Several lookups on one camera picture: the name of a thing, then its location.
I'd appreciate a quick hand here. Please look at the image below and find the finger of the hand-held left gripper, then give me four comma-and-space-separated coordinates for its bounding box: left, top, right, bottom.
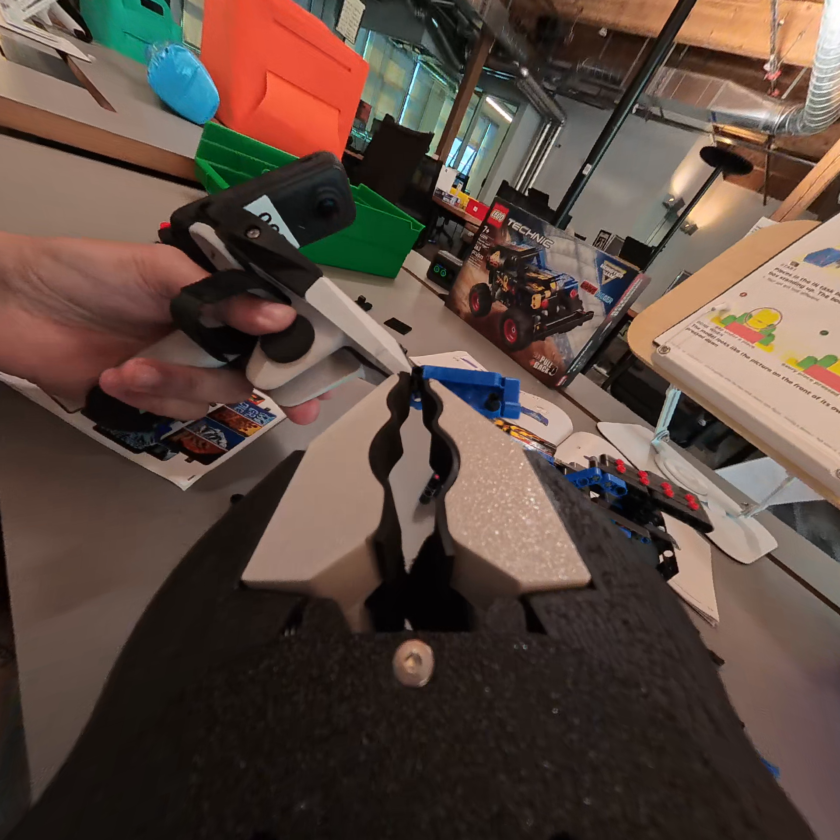
304, 274, 412, 376

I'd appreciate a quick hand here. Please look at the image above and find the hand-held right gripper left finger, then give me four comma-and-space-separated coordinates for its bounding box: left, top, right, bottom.
241, 374, 411, 634

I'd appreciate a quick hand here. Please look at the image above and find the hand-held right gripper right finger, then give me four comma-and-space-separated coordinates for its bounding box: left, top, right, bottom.
422, 379, 593, 602

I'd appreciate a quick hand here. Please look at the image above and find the blue lego beam piece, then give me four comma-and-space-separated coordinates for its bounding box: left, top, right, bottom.
410, 364, 523, 421

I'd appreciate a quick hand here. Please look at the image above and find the lego instruction booklet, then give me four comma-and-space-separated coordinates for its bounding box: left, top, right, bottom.
410, 351, 721, 627

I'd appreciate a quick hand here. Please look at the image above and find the partly built lego chassis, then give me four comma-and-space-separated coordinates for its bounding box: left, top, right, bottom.
553, 453, 716, 582

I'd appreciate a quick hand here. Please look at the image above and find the lego truck set box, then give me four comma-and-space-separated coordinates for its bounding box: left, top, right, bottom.
445, 196, 652, 389

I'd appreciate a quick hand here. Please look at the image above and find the person's left hand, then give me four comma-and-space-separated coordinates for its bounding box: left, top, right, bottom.
0, 231, 324, 426

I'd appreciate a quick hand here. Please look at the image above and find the green plastic bin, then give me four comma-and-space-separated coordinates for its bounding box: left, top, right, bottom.
194, 121, 426, 280

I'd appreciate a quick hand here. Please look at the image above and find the black device with green display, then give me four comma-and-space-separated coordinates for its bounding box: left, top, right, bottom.
426, 248, 468, 294

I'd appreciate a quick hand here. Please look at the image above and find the orange plastic bin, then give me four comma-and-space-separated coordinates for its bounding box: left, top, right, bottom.
199, 0, 371, 162

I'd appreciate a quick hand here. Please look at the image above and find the blue plastic bag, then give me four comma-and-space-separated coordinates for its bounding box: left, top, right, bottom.
145, 41, 221, 126

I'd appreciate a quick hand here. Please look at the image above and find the white board stand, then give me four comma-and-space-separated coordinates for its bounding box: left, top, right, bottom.
596, 387, 798, 565

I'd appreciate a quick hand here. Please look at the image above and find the teal green bin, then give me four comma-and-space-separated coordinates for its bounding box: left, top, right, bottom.
79, 0, 186, 67

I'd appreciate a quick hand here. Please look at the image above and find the white instruction board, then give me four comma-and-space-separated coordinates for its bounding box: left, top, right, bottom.
651, 213, 840, 506

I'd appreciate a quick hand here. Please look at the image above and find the white printed paper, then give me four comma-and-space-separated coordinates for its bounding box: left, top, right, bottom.
0, 0, 97, 64

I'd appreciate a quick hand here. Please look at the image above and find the tan wooden rounded panel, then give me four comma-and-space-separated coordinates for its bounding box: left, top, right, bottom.
626, 219, 823, 385

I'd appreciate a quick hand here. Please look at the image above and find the black metal pole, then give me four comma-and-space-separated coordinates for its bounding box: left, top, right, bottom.
553, 0, 698, 229

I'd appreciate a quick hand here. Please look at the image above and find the black floor lamp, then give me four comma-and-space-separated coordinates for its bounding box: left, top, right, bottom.
640, 145, 756, 277

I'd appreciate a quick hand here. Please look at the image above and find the silver ventilation duct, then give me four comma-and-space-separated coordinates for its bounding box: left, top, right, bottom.
635, 0, 840, 140

